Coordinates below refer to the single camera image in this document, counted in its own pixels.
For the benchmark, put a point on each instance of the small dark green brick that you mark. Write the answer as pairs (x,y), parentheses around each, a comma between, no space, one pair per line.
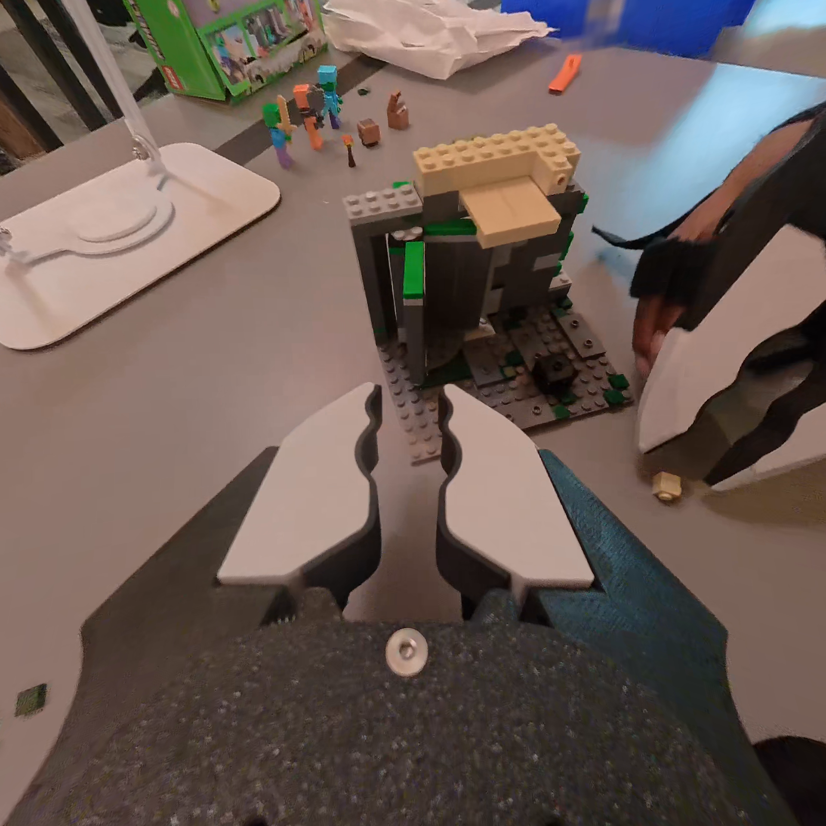
(31,700)

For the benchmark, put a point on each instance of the person's right hand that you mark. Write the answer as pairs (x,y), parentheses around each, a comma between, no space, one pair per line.
(658,329)

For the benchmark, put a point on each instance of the notched brown toy piece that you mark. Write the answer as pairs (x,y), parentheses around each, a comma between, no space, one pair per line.
(399,115)

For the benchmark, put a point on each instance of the grey desk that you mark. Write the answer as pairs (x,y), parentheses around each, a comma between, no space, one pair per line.
(193,400)

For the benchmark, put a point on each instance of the white desk stand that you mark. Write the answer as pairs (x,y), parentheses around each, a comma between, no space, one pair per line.
(213,193)

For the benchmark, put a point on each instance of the blue plastic bin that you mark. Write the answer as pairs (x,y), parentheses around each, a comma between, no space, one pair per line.
(645,26)

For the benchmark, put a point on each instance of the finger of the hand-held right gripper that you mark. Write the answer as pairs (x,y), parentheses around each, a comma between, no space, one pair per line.
(710,322)
(794,455)

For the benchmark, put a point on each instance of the teal toy minifigure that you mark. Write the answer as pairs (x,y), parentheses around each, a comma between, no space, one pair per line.
(329,97)

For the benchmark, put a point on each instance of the green toy set box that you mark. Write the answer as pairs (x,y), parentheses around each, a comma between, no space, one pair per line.
(187,51)

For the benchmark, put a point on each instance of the small brown toy cube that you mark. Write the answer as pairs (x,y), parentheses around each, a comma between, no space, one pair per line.
(369,133)

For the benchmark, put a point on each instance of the small tan toy brick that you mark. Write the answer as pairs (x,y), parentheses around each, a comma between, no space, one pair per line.
(666,486)

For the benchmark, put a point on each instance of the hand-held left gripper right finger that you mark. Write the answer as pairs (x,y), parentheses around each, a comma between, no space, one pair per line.
(510,516)

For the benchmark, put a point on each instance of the crumpled white paper bag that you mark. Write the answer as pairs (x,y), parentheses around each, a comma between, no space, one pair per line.
(439,39)

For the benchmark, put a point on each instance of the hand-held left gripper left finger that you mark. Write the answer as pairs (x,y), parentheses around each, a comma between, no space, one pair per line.
(310,510)

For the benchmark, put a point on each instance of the orange toy minifigure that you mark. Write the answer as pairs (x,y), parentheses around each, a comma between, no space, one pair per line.
(312,126)

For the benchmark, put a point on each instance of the small orange toy torch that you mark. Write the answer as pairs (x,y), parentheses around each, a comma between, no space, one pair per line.
(350,153)

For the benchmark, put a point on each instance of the toy brick building model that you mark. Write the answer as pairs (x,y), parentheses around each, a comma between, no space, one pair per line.
(510,213)

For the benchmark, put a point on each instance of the orange brick separator tool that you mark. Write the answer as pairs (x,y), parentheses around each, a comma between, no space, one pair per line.
(566,72)

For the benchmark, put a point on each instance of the green-headed toy minifigure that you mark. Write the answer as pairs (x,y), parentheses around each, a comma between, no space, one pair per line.
(279,132)

